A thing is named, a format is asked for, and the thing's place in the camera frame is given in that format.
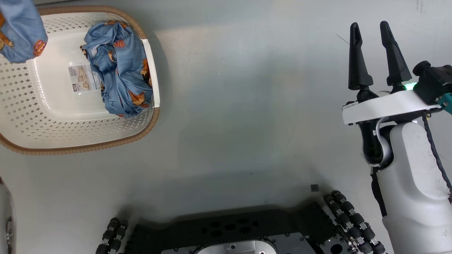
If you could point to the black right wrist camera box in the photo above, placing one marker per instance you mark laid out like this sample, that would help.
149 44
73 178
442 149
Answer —
434 83

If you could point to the blue bear print garment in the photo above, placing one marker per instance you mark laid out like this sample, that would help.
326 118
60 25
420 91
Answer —
21 31
120 67

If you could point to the black omni wheel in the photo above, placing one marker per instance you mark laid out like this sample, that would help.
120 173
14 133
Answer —
111 236
353 218

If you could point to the right black omni wheel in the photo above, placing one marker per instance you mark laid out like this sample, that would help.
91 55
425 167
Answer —
353 218

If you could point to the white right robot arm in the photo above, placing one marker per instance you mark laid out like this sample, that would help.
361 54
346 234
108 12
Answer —
413 183

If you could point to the basket product label sticker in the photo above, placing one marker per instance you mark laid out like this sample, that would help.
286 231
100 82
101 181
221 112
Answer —
83 78

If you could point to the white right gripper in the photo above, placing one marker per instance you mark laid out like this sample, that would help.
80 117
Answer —
385 107

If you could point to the cream laundry basket brown rim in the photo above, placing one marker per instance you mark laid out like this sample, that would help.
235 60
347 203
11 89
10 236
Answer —
53 120

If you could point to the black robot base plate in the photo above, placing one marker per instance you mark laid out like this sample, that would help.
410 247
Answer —
229 225

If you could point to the washing machine door glass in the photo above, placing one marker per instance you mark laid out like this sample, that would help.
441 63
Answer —
7 218

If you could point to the dark floor tape square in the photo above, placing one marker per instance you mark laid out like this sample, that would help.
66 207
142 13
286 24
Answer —
314 188

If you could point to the left black omni wheel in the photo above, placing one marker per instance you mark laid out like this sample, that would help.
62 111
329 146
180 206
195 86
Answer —
111 236

